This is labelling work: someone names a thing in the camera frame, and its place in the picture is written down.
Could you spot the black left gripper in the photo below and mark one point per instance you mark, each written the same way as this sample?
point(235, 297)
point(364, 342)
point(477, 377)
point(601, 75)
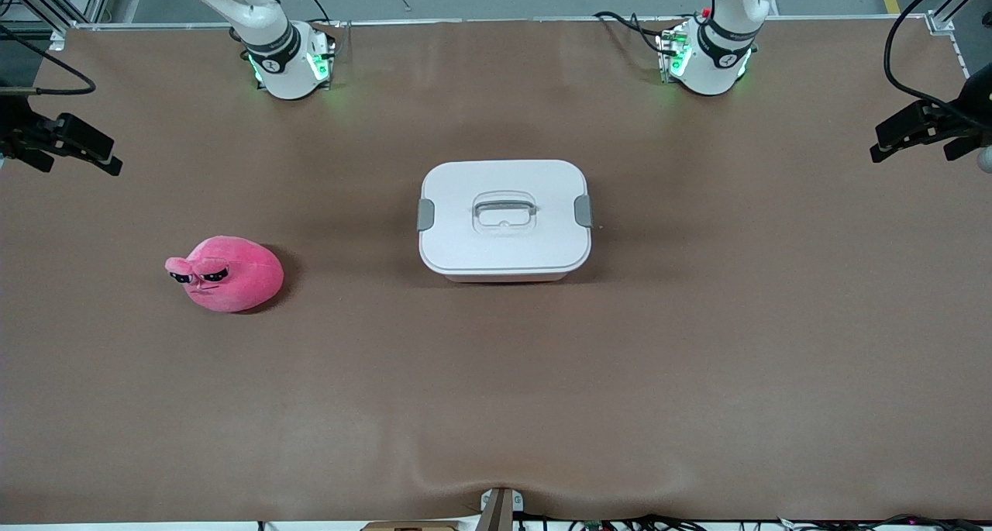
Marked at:
point(978, 97)

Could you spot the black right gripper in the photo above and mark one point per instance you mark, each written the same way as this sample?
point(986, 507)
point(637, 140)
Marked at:
point(14, 120)

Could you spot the pink plush toy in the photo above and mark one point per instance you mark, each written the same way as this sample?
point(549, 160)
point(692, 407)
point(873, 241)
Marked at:
point(240, 275)

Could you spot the white box lid grey latches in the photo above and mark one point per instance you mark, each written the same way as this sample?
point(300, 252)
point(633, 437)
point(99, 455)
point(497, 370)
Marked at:
point(504, 244)

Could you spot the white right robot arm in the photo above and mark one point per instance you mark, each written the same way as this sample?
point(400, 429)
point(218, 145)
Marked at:
point(267, 19)

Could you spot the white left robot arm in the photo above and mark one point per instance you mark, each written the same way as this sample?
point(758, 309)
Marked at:
point(721, 50)

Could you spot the translucent plastic box body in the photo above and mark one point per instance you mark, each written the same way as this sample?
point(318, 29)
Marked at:
point(504, 278)

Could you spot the brown table mat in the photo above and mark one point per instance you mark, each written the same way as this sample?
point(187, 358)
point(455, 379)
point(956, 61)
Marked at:
point(496, 399)

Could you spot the metal table clamp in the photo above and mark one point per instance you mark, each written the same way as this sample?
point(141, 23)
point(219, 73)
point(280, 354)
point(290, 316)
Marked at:
point(500, 508)

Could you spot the aluminium frame post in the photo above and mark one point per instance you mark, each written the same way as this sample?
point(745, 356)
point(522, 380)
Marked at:
point(46, 0)
point(942, 21)

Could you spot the aluminium table edge rail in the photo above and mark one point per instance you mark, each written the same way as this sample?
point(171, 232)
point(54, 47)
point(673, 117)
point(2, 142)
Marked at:
point(504, 21)

